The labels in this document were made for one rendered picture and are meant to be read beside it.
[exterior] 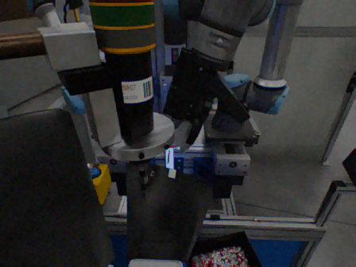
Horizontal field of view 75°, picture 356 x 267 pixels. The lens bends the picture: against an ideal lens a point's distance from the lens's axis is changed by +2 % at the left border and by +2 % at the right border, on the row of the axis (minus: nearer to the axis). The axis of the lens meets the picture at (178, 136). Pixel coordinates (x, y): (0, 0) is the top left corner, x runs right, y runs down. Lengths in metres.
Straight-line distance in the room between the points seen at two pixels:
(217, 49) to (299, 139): 2.29
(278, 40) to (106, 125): 0.75
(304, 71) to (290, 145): 0.78
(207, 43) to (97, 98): 0.24
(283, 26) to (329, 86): 1.63
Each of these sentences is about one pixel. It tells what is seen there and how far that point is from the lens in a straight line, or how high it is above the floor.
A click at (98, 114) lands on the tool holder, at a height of 1.49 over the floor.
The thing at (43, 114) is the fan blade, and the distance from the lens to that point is 0.37.
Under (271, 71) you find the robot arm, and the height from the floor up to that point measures 1.32.
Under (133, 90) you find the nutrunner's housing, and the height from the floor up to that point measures 1.51.
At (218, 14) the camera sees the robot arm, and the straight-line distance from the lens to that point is 0.38.
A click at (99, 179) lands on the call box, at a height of 1.07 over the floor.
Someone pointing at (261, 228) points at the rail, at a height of 0.84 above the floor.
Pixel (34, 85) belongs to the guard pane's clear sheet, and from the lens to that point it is 1.39.
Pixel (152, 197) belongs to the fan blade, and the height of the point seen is 1.19.
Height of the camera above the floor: 1.57
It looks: 33 degrees down
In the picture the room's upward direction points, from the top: straight up
